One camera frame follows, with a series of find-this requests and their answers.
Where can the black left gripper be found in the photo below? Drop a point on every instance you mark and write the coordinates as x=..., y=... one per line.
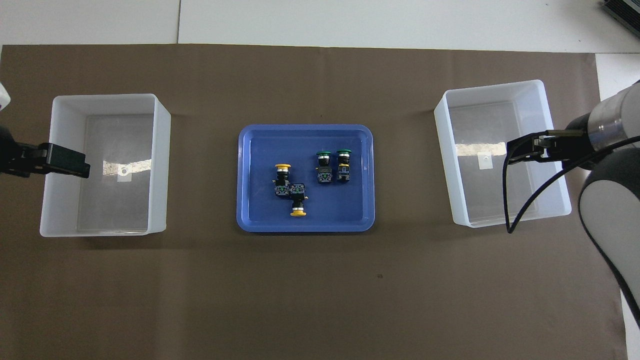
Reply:
x=15, y=157

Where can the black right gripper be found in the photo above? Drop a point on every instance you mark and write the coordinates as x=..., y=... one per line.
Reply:
x=575, y=147

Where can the green push button switch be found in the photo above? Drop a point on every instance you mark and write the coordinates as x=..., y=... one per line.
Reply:
x=343, y=170
x=324, y=172

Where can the yellow push button switch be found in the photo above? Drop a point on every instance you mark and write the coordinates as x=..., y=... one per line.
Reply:
x=298, y=202
x=282, y=179

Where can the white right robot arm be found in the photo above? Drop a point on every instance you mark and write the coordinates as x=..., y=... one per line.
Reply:
x=615, y=120

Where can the small white paper label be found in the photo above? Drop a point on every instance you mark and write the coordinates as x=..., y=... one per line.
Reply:
x=484, y=161

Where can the translucent white plastic box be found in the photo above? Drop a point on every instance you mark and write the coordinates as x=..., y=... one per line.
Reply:
x=115, y=210
x=475, y=125

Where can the grey ribbed device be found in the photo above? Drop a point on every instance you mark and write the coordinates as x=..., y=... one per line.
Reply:
x=625, y=10

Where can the blue plastic tray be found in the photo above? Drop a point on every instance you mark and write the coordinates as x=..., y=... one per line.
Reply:
x=260, y=210

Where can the brown table mat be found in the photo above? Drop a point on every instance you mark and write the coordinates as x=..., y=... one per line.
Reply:
x=320, y=290

